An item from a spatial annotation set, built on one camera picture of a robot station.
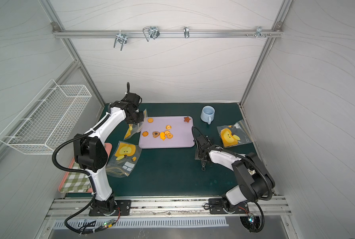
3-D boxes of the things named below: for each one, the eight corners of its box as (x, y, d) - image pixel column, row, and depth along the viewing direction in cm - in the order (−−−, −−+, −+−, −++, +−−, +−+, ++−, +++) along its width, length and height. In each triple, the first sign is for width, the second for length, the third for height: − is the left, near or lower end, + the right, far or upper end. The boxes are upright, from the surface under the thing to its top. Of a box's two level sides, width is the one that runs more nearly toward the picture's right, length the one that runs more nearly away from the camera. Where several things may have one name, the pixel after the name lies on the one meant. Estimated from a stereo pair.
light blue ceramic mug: (208, 127, 109) (210, 119, 102) (198, 116, 116) (199, 108, 109) (218, 121, 113) (220, 113, 106) (208, 111, 120) (209, 103, 112)
